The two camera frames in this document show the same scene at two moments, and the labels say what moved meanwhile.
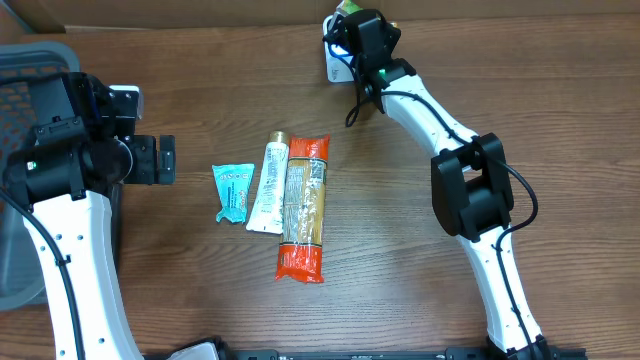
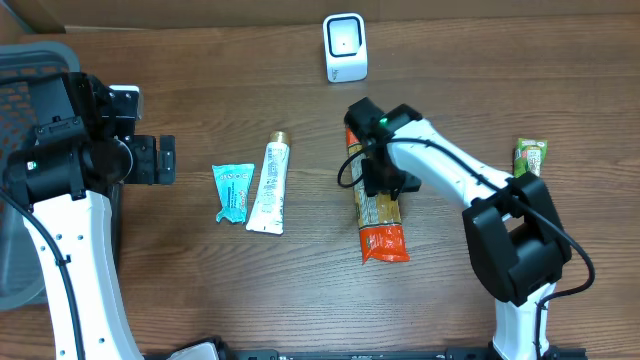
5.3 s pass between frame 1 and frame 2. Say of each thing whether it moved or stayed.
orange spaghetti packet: moved
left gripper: stayed
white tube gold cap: stayed
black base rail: stayed
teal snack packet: stayed
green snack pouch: moved
